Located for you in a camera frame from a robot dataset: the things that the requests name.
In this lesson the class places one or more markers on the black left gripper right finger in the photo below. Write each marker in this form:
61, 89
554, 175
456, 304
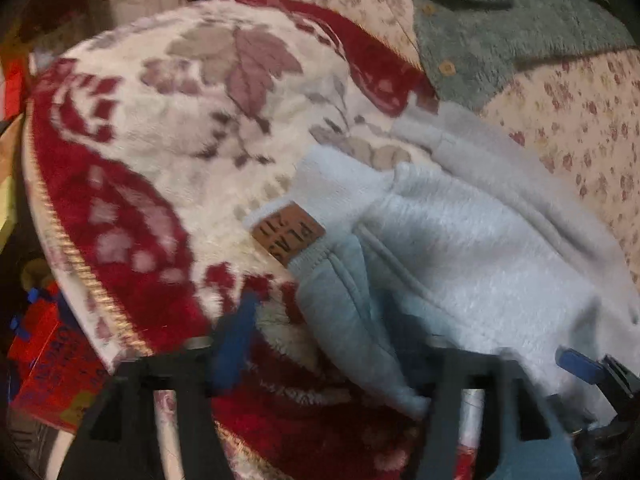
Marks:
520, 436

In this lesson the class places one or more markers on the red printed box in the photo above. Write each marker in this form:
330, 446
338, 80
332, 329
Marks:
55, 374

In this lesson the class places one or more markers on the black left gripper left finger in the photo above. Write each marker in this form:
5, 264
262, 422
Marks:
117, 438

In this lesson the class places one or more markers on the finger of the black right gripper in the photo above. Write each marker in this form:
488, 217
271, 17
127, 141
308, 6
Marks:
614, 379

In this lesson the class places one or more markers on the grey-green fleece cardigan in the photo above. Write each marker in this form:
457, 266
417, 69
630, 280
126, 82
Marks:
471, 49

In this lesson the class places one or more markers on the red white floral blanket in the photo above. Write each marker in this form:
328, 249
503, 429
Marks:
145, 149

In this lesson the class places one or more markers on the light grey fleece pants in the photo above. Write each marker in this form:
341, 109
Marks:
480, 248

